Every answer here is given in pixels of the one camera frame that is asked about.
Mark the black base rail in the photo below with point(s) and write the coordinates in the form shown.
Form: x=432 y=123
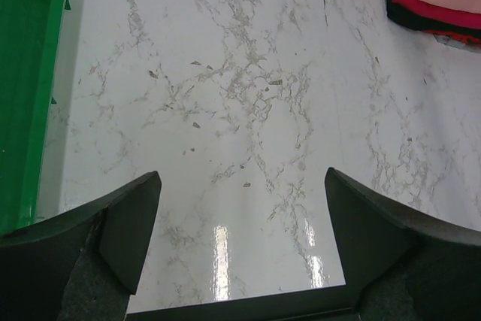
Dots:
x=314 y=304

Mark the folded black t shirt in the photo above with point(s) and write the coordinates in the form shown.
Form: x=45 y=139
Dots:
x=403 y=17

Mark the green plastic tray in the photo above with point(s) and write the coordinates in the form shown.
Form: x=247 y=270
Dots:
x=29 y=40

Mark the folded red t shirt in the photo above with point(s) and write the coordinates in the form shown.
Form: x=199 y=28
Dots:
x=445 y=15

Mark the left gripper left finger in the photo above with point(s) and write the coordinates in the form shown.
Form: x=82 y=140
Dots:
x=84 y=264

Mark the folded orange patterned t shirt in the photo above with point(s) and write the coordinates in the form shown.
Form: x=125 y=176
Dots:
x=452 y=37

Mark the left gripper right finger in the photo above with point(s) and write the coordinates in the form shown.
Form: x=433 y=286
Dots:
x=402 y=263

